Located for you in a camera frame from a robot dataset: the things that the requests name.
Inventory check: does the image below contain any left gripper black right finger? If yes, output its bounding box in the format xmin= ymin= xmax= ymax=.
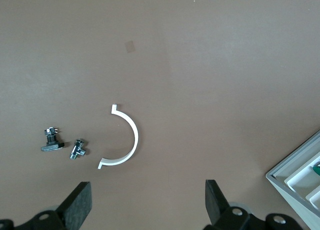
xmin=203 ymin=179 xmax=251 ymax=230

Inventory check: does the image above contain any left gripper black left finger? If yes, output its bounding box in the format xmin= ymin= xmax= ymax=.
xmin=17 ymin=181 xmax=93 ymax=230

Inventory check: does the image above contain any white cabinet drawer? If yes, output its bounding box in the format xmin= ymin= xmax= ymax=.
xmin=271 ymin=137 xmax=320 ymax=184
xmin=306 ymin=183 xmax=320 ymax=210
xmin=284 ymin=154 xmax=320 ymax=198

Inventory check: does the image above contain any green push button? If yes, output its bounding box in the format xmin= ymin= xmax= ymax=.
xmin=309 ymin=161 xmax=320 ymax=176

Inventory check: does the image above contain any white drawer cabinet housing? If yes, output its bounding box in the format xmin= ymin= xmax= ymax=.
xmin=265 ymin=129 xmax=320 ymax=230

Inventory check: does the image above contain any white semicircular plastic clamp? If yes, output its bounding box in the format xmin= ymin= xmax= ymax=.
xmin=97 ymin=104 xmax=139 ymax=170

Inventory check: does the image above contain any small metal bracket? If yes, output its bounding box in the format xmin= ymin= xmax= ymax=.
xmin=69 ymin=138 xmax=89 ymax=160

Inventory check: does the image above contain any black push switch component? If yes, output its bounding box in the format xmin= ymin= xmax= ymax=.
xmin=40 ymin=126 xmax=66 ymax=152

